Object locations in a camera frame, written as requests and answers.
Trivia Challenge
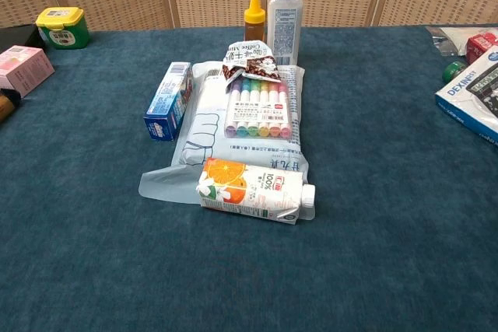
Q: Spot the blue cardboard product box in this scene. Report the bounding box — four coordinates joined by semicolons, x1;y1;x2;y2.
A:
143;61;194;142

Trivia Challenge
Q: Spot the orange juice carton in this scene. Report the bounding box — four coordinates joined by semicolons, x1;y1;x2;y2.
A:
195;157;317;226

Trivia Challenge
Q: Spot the red cardboard box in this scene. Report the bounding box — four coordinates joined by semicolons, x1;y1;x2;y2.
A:
465;31;498;65

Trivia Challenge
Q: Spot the pastel highlighter marker pack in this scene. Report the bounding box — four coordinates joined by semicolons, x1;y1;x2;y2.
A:
224;78;293;141

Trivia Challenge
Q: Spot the large white plastic package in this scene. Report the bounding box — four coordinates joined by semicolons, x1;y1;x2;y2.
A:
139;60;310;205

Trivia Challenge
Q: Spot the coffee milk snack bag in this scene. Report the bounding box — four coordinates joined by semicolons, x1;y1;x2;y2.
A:
222;40;282;84

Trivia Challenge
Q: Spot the teal table cloth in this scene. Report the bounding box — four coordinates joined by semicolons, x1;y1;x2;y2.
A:
0;23;498;332

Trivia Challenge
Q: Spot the yellow capped honey bottle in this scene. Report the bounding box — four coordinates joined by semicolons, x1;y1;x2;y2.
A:
244;0;266;43

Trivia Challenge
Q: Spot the clear bottle with blue cap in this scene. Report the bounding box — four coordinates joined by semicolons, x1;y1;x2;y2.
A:
266;0;303;66

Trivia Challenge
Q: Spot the blue white DEXIN package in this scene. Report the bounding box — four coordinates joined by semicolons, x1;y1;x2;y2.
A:
434;44;498;149

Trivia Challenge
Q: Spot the green bottle cap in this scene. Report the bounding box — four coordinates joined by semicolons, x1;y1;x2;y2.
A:
444;61;468;84

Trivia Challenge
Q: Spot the green tub with yellow lid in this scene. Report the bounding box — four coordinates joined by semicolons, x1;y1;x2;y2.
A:
35;6;92;51

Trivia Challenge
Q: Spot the clear plastic bag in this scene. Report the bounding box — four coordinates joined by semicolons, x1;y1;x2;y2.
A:
425;26;498;58

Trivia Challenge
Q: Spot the pink cardboard box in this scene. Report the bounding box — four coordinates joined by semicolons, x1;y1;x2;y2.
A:
0;44;56;99

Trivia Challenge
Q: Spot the brown and black object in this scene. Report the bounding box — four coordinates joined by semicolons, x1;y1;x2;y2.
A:
0;89;23;124

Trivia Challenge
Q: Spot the black box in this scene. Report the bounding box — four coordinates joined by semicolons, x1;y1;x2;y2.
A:
0;23;47;54

